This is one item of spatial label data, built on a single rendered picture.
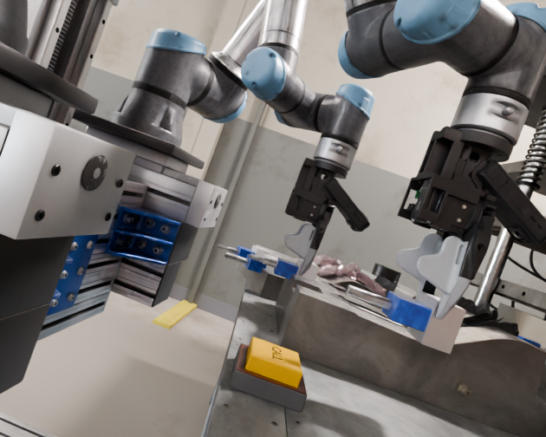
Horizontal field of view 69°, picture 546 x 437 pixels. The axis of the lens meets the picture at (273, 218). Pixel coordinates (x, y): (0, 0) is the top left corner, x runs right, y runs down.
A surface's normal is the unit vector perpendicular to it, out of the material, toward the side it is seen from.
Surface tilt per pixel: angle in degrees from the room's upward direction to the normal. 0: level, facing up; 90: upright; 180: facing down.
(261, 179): 90
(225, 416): 0
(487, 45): 128
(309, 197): 90
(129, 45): 90
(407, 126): 90
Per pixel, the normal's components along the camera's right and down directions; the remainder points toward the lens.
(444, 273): 0.07, -0.15
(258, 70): -0.52, -0.17
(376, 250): -0.08, 0.00
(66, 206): 0.93, 0.35
